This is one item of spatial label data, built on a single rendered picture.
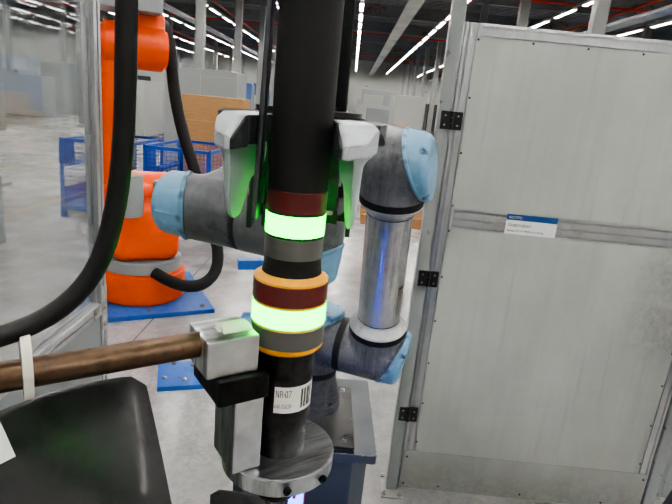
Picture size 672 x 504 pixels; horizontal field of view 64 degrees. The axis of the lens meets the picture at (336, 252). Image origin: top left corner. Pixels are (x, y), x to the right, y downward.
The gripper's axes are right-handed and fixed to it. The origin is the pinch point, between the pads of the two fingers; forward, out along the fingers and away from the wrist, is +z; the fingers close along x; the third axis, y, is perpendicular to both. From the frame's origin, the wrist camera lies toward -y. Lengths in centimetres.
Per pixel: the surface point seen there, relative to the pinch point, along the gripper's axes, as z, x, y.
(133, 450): -8.5, 11.3, 25.5
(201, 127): -784, 219, 54
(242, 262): -337, 65, 115
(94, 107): -129, 70, 6
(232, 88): -1037, 231, -7
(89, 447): -7.0, 13.9, 24.4
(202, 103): -787, 219, 20
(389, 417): -241, -40, 167
